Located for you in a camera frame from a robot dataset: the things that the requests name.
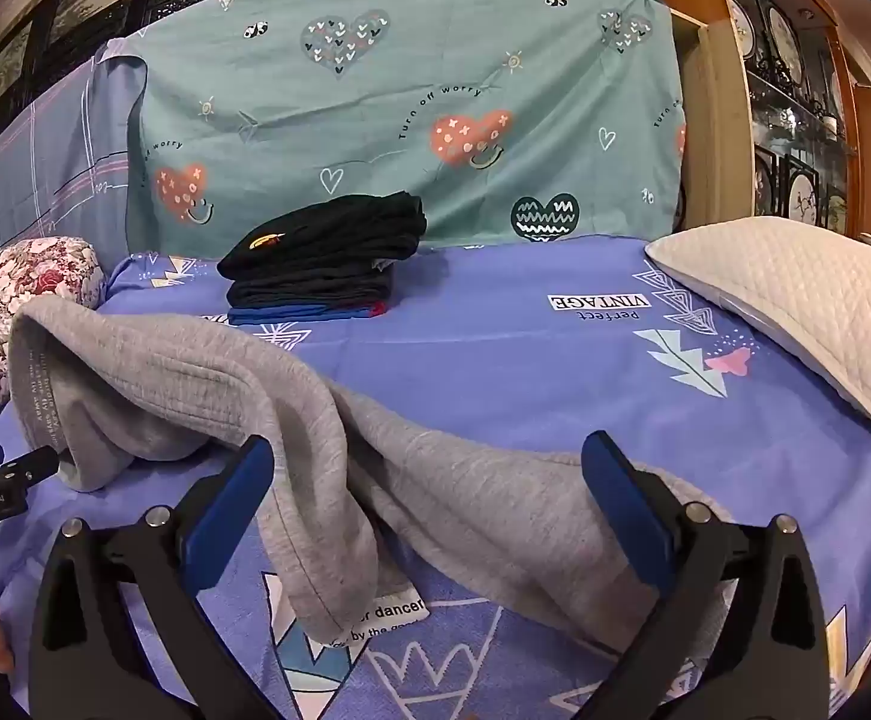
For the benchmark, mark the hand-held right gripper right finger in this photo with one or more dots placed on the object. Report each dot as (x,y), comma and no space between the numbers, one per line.
(623,510)

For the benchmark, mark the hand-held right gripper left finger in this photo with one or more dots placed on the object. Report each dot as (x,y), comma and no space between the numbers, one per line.
(229,510)

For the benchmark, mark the grey sweatshirt with text patch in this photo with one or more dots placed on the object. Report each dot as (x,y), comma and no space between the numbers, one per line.
(405,480)

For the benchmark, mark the floral bolster pillow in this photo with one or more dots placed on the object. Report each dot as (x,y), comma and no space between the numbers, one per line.
(8,292)

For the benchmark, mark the purple printed bed sheet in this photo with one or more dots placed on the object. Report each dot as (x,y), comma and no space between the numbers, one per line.
(525,360)

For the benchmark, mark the blue folded garment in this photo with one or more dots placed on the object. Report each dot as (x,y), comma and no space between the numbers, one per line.
(293,313)

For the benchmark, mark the white quilted pillow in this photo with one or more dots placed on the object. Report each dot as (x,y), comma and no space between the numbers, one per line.
(803,292)

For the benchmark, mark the stack of folded dark clothes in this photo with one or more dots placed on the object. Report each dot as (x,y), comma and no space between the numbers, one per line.
(330,236)

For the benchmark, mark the grey-blue plaid sheet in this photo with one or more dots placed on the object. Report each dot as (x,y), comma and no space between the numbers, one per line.
(38,157)

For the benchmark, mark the wooden display cabinet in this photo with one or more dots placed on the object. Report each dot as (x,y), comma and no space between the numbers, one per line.
(713,127)

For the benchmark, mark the teal heart-print sheet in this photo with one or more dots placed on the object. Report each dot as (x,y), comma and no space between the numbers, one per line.
(420,60)

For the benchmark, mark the display of decorative plates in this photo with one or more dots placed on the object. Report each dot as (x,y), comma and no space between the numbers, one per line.
(784,45)

